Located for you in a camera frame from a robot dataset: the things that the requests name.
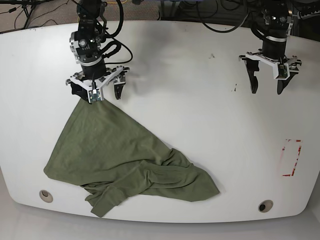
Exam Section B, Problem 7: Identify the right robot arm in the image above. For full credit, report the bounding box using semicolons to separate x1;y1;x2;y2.
65;0;129;104

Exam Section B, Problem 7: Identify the red tape rectangle marking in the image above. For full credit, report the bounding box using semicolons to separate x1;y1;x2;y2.
279;139;302;177

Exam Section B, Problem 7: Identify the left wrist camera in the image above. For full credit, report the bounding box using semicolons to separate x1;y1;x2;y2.
277;63;290;80

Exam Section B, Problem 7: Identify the olive green t-shirt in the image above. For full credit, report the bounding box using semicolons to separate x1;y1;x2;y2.
43;100;220;217

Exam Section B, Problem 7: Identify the table cable grommet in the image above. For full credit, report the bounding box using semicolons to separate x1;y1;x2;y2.
39;190;53;203
258;199;274;213

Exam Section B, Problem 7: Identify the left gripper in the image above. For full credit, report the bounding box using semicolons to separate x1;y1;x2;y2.
239;37;302;95

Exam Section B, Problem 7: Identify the white power strip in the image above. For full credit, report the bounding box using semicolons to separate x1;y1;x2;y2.
298;5;320;20

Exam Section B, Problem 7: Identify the right table cable grommet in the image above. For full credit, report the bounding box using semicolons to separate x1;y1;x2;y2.
258;199;274;213

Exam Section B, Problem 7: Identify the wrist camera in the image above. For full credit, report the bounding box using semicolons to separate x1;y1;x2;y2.
87;88;104;104
277;63;290;80

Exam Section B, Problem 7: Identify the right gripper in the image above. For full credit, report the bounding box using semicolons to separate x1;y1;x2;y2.
65;62;130;102

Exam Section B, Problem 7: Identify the black tripod stand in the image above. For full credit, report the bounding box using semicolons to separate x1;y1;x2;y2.
0;0;51;32

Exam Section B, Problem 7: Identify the left table cable grommet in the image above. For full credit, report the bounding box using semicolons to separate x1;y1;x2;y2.
39;190;53;203

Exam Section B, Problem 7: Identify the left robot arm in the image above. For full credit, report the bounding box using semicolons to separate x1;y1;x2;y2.
239;0;302;95

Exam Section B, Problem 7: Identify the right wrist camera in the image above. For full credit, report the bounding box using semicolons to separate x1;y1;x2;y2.
87;88;104;104

